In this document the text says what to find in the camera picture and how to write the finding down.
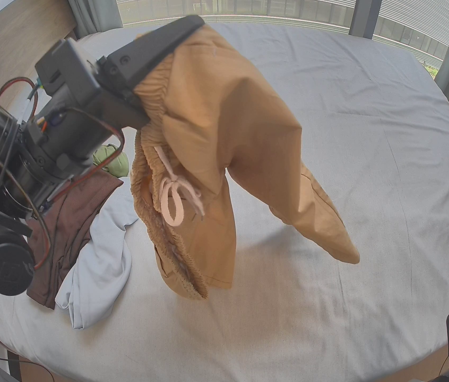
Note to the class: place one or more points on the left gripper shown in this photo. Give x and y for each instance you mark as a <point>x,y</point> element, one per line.
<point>85,135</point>

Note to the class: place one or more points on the tan shorts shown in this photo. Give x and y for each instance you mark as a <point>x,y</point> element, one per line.
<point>228,133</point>

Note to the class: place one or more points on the green garment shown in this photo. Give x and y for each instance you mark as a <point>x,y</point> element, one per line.
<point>115,161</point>

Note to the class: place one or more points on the brown garment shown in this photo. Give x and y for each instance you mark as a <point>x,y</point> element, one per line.
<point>73,221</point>

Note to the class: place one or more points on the bed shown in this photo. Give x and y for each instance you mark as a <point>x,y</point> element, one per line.
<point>348,133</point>

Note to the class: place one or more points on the pale blue garment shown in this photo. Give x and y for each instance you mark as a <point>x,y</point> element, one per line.
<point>97,277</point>

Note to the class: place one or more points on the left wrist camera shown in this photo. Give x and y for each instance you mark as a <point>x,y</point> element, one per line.
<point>69,74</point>

